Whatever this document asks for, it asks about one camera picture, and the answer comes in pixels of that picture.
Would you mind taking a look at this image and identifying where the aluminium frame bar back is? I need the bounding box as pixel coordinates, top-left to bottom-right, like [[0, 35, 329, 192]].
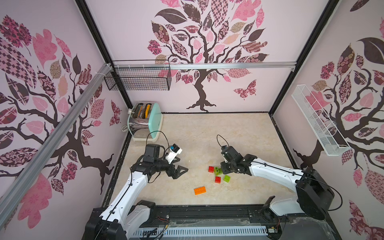
[[114, 61, 297, 70]]

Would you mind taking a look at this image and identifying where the mint green toaster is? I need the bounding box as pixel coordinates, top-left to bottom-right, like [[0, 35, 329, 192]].
[[128, 102, 164, 142]]

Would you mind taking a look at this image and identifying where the black wire basket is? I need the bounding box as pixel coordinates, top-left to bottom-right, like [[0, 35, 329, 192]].
[[104, 60, 172, 91]]

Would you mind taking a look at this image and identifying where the long green lego brick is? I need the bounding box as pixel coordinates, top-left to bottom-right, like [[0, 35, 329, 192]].
[[214, 167, 223, 176]]

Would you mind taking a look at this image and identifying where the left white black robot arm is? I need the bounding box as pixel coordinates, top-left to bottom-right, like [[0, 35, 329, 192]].
[[82, 144, 188, 240]]

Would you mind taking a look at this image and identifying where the orange long lego brick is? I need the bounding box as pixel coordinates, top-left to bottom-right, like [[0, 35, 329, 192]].
[[194, 186, 207, 196]]

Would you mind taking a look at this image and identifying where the aluminium frame bar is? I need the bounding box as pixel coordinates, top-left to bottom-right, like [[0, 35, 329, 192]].
[[114, 61, 297, 70], [1, 63, 112, 228]]

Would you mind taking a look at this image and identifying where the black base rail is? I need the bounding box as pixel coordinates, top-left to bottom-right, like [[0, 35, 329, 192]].
[[82, 203, 341, 240]]

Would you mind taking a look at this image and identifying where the red lego brick upper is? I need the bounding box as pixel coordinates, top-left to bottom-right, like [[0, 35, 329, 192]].
[[208, 166, 215, 173]]

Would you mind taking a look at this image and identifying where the white slotted cable duct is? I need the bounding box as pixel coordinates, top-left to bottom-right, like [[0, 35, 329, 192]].
[[130, 226, 269, 239]]

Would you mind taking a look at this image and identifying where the aluminium frame bar left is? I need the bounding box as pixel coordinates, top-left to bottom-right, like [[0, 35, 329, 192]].
[[1, 63, 112, 228]]

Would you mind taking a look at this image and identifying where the small green lego brick lower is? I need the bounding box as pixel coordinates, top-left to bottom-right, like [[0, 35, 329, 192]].
[[223, 175, 231, 183]]

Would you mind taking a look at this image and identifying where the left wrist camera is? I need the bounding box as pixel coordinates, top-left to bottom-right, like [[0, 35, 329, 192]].
[[165, 144, 183, 164]]

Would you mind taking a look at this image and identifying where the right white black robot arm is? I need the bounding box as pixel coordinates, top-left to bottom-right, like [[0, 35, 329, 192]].
[[221, 146, 335, 222]]

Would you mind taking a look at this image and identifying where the white wire shelf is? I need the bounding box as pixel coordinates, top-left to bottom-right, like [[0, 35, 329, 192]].
[[292, 85, 352, 157]]

